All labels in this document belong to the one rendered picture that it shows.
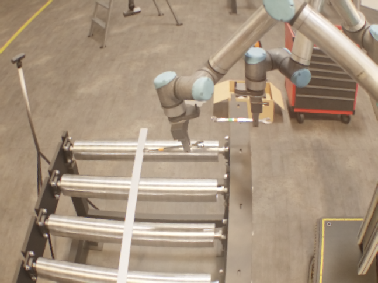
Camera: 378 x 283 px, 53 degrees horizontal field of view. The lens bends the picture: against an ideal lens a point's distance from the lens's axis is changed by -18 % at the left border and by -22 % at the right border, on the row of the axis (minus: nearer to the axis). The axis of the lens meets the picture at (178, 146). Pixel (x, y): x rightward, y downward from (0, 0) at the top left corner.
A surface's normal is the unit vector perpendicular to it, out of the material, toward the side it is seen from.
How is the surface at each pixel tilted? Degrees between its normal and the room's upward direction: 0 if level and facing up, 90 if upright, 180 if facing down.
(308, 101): 90
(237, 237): 0
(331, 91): 90
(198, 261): 0
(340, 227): 0
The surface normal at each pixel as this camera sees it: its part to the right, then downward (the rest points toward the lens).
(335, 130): -0.06, -0.78
